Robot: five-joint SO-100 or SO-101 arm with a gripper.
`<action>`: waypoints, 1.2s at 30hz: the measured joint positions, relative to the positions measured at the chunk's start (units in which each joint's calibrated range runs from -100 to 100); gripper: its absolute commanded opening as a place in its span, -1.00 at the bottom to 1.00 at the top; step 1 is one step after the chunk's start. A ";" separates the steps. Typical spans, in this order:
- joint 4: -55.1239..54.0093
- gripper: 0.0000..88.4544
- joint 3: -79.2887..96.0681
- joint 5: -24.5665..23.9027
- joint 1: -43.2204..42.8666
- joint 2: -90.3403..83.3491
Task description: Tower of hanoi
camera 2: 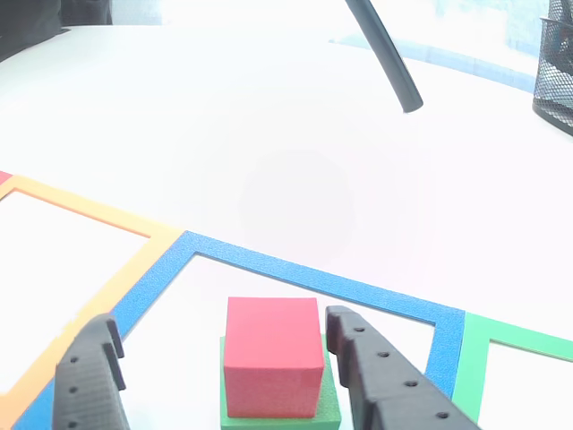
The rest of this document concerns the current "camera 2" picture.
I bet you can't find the blue square frame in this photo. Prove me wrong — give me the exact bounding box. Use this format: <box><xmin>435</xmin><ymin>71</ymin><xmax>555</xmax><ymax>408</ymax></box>
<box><xmin>11</xmin><ymin>230</ymin><xmax>466</xmax><ymax>430</ymax></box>

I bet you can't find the green block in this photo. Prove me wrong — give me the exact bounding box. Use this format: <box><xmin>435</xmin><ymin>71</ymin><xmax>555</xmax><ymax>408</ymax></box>
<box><xmin>218</xmin><ymin>333</ymin><xmax>342</xmax><ymax>430</ymax></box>

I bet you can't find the orange square frame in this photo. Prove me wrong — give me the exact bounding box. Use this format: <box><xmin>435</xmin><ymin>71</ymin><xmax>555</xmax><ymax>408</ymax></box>
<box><xmin>0</xmin><ymin>175</ymin><xmax>185</xmax><ymax>430</ymax></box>

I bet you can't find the small red cube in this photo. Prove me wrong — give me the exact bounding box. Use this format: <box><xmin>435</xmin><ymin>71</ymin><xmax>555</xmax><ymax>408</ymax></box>
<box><xmin>223</xmin><ymin>297</ymin><xmax>326</xmax><ymax>420</ymax></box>

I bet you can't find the black mesh pen holder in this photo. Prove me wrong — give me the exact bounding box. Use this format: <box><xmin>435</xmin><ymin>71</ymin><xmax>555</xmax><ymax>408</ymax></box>
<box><xmin>531</xmin><ymin>0</ymin><xmax>573</xmax><ymax>138</ymax></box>

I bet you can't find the green square frame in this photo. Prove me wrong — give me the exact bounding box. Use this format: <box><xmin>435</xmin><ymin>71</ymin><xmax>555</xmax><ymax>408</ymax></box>
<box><xmin>450</xmin><ymin>312</ymin><xmax>573</xmax><ymax>425</ymax></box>

